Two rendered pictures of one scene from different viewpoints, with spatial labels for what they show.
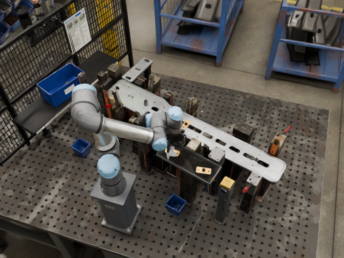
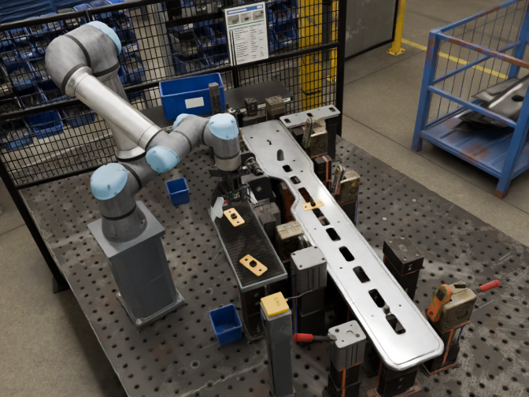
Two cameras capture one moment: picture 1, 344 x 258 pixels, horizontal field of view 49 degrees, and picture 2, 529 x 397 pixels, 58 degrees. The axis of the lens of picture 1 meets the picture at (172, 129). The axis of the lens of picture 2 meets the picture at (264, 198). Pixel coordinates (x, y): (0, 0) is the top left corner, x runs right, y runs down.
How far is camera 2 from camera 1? 1.20 m
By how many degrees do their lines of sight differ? 29
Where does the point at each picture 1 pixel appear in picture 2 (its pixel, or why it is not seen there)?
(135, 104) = (267, 153)
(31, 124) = not seen: hidden behind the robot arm
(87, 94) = (86, 31)
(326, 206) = not seen: outside the picture
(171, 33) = (444, 128)
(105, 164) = (103, 175)
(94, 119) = (63, 62)
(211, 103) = (408, 213)
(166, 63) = (416, 166)
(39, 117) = not seen: hidden behind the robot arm
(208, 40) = (498, 153)
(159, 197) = (220, 303)
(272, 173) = (399, 350)
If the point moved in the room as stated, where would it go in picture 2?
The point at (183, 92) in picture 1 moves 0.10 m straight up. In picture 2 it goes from (375, 183) to (377, 167)
